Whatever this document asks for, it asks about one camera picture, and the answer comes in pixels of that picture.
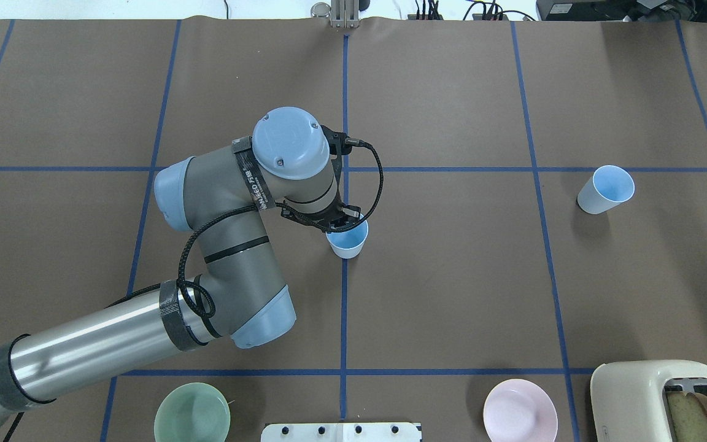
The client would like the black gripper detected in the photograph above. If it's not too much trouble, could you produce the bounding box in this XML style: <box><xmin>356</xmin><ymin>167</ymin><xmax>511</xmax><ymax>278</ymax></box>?
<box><xmin>280</xmin><ymin>125</ymin><xmax>365</xmax><ymax>232</ymax></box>

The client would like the light blue cup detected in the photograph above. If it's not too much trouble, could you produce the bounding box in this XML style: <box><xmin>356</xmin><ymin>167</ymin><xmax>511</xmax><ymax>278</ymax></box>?
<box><xmin>325</xmin><ymin>220</ymin><xmax>369</xmax><ymax>260</ymax></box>
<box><xmin>577</xmin><ymin>165</ymin><xmax>636</xmax><ymax>215</ymax></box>

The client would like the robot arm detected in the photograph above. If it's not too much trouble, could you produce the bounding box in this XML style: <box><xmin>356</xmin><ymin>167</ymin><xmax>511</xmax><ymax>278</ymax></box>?
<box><xmin>0</xmin><ymin>107</ymin><xmax>376</xmax><ymax>427</ymax></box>

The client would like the green bowl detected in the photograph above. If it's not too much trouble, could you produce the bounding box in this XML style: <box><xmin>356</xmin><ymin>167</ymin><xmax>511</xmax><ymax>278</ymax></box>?
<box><xmin>153</xmin><ymin>382</ymin><xmax>232</xmax><ymax>441</ymax></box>

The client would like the pink bowl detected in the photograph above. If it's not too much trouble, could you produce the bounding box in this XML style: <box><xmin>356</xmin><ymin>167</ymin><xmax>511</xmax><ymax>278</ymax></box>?
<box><xmin>482</xmin><ymin>379</ymin><xmax>558</xmax><ymax>441</ymax></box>

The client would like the black electronics box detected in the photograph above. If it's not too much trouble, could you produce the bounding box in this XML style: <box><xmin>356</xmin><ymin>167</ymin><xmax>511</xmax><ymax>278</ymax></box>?
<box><xmin>536</xmin><ymin>1</ymin><xmax>707</xmax><ymax>23</ymax></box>

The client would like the cream toaster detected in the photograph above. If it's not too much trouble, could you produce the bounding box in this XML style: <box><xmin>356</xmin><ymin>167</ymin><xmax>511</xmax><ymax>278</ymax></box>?
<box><xmin>590</xmin><ymin>359</ymin><xmax>707</xmax><ymax>441</ymax></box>

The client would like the bread slice in toaster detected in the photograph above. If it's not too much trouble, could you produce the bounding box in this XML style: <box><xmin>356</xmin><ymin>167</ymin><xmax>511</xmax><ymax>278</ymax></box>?
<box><xmin>666</xmin><ymin>391</ymin><xmax>707</xmax><ymax>441</ymax></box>

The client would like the aluminium frame post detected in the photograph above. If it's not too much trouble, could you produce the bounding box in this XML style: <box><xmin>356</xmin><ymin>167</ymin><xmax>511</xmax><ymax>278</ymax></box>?
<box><xmin>328</xmin><ymin>0</ymin><xmax>361</xmax><ymax>29</ymax></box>

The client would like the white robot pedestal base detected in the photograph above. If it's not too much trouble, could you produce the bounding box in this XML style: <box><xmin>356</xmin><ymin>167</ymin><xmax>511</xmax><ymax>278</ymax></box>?
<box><xmin>260</xmin><ymin>422</ymin><xmax>423</xmax><ymax>441</ymax></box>

